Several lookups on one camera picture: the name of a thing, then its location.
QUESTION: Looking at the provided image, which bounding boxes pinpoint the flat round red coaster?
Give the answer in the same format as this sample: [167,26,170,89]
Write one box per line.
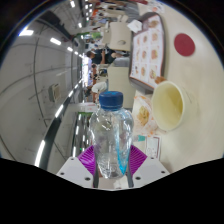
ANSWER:
[173,32,197,58]

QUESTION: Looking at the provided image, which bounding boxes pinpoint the cream chair with round hole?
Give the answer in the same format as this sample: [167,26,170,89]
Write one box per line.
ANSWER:
[107,21,133,52]
[107,65,136,100]

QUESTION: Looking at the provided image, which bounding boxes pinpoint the person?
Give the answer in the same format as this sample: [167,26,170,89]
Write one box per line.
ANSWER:
[85,48,126,66]
[90,80,108,95]

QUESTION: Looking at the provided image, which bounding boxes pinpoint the ceiling air conditioner unit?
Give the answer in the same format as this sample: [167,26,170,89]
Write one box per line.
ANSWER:
[48,83,63,103]

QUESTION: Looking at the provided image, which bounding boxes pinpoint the white red-edged leaflet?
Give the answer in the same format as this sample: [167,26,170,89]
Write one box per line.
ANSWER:
[143,134,163,159]

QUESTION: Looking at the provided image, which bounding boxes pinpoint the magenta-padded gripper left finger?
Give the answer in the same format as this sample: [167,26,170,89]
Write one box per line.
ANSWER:
[55,144,100,189]

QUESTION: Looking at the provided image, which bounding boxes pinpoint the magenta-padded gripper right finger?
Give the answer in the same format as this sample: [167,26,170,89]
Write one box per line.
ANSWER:
[125,144,171,189]

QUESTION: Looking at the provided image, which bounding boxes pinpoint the crumpled white napkin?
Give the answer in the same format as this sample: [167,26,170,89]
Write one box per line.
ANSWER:
[126,19,144,34]

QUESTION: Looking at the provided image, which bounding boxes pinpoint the small teal bottle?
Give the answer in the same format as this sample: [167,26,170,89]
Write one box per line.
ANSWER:
[134,134,148,143]

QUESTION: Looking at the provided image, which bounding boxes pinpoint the clear wrapper with fried food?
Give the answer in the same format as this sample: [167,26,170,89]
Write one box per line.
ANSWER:
[133,94,158,137]

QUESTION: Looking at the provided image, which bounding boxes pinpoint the dark food tray with liner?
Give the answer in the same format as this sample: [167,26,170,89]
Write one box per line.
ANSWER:
[128,12,167,95]

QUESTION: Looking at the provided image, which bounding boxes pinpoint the clear blue-capped water bottle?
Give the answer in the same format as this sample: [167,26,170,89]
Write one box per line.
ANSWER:
[88,90,135,180]

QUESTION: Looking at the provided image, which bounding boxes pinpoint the ceiling lights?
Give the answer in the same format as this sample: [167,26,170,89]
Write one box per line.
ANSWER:
[18,0,98,168]

